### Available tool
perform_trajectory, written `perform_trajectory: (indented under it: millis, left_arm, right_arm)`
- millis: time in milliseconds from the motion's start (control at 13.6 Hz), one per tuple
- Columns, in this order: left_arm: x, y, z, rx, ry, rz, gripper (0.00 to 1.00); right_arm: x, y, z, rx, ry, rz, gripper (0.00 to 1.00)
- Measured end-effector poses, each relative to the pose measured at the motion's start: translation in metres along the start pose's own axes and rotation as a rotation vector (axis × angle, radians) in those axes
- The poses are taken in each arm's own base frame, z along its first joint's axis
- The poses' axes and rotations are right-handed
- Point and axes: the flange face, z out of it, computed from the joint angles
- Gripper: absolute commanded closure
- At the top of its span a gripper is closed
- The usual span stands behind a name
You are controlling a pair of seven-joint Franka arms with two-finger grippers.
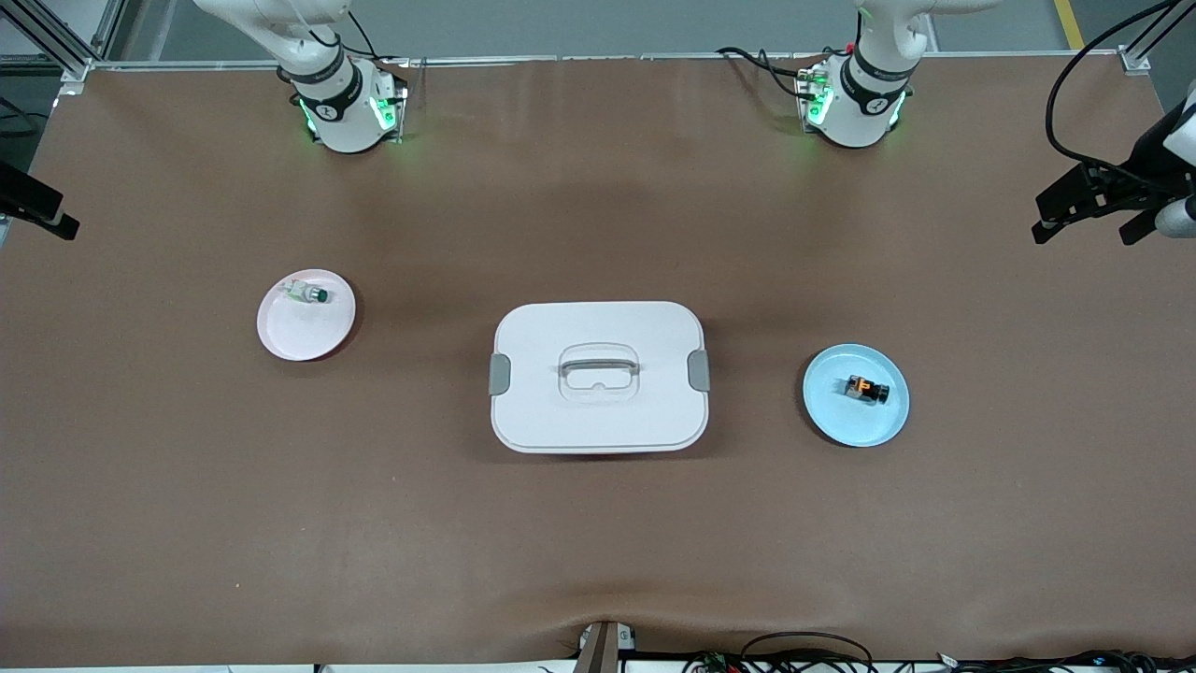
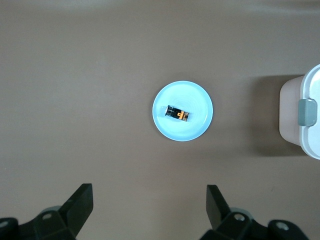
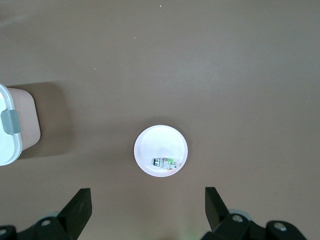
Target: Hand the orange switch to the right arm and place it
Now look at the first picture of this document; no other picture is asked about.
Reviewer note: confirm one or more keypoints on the clear acrylic edge strip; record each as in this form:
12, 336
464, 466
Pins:
561, 59

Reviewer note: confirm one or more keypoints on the orange black switch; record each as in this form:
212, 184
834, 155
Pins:
867, 389

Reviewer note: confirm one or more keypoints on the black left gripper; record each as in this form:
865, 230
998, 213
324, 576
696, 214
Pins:
1124, 183

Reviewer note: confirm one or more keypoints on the brown table mat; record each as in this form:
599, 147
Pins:
598, 542

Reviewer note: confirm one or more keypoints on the aluminium frame post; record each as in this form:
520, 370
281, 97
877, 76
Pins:
75, 67
1135, 61

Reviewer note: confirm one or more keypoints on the metal table edge bracket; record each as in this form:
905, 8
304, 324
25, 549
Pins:
603, 650

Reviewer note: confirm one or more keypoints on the green clear switch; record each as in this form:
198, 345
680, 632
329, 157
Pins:
306, 293

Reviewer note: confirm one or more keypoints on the small circuit board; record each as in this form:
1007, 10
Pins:
718, 664

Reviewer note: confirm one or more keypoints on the pink round plate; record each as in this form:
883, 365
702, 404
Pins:
304, 327

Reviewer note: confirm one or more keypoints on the white lidded container box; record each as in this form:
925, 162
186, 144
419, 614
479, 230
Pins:
598, 411

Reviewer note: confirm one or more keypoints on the blue round plate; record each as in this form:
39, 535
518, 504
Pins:
841, 421

